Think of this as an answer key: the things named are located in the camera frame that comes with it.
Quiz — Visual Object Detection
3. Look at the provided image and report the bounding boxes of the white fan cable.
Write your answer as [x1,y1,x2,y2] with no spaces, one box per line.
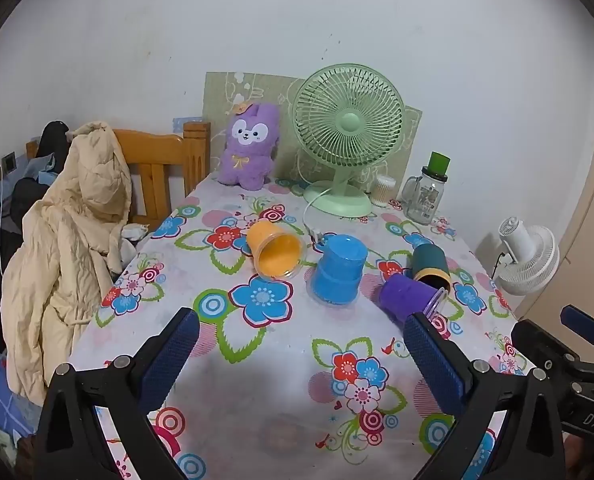
[302,180,328,250]

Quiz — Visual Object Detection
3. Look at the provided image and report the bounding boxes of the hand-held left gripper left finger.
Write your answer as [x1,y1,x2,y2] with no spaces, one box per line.
[34,307,201,480]

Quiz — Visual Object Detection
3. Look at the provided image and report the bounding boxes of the floral tablecloth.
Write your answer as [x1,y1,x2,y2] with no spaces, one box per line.
[67,175,538,480]

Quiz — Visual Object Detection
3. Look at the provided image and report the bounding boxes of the dark green cup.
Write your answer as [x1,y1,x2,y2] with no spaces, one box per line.
[410,244,452,292]

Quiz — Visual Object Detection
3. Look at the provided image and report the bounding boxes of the green patterned board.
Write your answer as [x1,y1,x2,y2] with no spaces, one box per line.
[200,72,424,202]

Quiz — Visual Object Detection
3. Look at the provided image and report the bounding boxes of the purple cup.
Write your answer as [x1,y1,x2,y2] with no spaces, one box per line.
[379,274,450,327]

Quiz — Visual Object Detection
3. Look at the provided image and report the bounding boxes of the green desk fan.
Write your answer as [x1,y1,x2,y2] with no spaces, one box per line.
[292,63,406,219]

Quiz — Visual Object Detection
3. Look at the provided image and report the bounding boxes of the glass jar with green lid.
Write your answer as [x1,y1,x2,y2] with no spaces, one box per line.
[401,151,452,226]

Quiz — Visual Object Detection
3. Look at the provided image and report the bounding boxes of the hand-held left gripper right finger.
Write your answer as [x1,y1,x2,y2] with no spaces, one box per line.
[403,311,570,480]

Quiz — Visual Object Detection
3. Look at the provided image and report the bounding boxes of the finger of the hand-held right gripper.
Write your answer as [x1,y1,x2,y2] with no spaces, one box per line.
[511,318,580,378]
[560,305,594,348]

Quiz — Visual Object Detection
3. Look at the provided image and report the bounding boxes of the blue cup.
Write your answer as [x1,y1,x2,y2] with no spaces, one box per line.
[309,233,368,306]

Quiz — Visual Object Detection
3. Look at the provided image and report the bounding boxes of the beige padded jacket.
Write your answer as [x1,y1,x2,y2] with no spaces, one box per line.
[0,121,150,406]

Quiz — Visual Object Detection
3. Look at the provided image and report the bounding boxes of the orange cup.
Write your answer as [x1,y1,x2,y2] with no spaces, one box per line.
[247,219,305,281]

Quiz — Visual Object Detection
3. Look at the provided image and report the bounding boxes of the white floor fan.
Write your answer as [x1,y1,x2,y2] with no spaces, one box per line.
[492,216,561,297]

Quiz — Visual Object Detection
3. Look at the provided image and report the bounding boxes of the clear toothpick holder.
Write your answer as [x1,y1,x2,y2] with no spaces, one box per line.
[370,175,396,208]

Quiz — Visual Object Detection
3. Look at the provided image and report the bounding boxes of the purple plush toy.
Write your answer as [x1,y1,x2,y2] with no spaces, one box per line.
[218,101,281,192]

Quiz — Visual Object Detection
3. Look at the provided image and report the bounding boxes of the wooden chair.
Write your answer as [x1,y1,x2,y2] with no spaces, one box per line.
[26,121,212,233]

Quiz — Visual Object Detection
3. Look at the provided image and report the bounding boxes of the black garment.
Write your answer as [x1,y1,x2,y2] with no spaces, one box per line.
[36,121,74,173]

